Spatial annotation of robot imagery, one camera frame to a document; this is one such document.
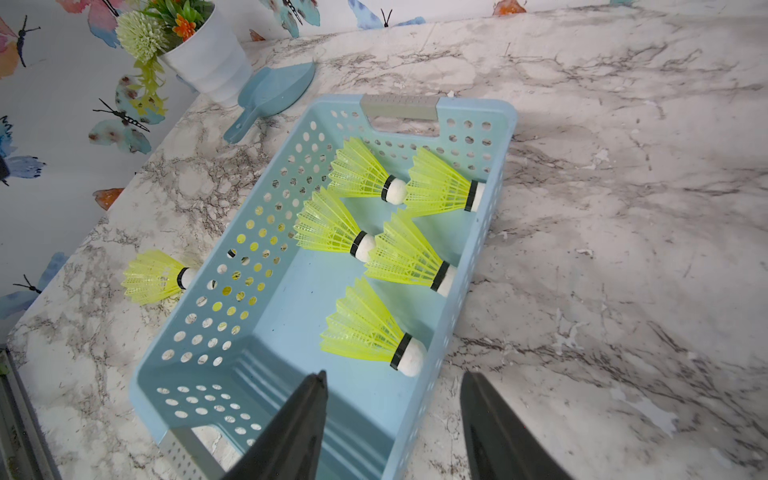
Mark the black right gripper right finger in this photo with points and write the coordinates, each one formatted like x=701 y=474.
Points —
x=498 y=444

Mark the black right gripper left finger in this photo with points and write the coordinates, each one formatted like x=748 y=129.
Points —
x=290 y=446

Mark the yellow shuttlecock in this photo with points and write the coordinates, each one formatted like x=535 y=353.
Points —
x=363 y=328
x=357 y=173
x=325 y=224
x=403 y=255
x=155 y=276
x=435 y=187

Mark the light blue perforated storage box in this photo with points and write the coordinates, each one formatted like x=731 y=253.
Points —
x=247 y=330

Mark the light blue plastic scoop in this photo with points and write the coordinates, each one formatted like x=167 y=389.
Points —
x=269 y=92

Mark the white pot with artificial plant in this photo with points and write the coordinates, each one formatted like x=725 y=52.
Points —
x=194 y=40

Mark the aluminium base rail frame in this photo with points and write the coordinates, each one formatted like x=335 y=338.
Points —
x=24 y=452

